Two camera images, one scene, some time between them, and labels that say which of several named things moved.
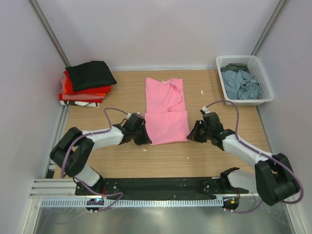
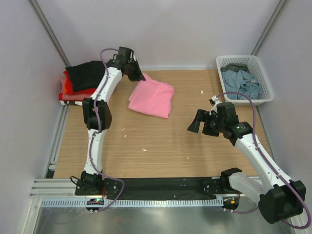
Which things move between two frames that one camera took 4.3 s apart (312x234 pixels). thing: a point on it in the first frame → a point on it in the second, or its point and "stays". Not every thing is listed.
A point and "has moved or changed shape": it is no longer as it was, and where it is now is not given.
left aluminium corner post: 49,31 stays
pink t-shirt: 166,118 has moved or changed shape
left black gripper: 145,139 → 138,76
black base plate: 159,187 stays
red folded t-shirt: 69,89 stays
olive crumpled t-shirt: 235,67 stays
